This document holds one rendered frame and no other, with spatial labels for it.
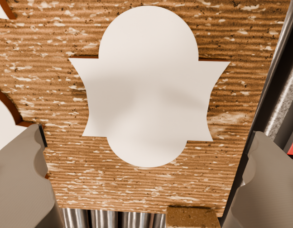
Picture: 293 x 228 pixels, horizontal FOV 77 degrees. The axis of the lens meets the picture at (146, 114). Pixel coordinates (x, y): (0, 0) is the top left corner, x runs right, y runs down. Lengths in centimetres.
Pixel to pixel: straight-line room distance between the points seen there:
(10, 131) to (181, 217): 20
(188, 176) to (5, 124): 19
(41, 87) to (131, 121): 8
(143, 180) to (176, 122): 9
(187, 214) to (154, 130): 12
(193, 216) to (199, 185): 4
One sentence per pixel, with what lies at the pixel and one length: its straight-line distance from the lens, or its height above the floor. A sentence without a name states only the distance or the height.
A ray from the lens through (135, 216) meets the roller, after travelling 30.
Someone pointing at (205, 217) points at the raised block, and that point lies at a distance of 25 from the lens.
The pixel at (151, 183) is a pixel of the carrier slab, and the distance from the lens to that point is 22.
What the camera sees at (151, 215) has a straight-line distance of 37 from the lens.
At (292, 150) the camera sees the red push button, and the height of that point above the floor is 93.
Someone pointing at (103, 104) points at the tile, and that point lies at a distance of 16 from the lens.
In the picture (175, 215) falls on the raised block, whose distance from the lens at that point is 24.
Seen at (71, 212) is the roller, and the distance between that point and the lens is 32.
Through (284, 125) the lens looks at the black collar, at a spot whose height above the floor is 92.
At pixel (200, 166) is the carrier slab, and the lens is 21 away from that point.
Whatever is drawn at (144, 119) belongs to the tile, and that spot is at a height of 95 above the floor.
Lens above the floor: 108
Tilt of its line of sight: 63 degrees down
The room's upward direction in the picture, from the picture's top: 173 degrees counter-clockwise
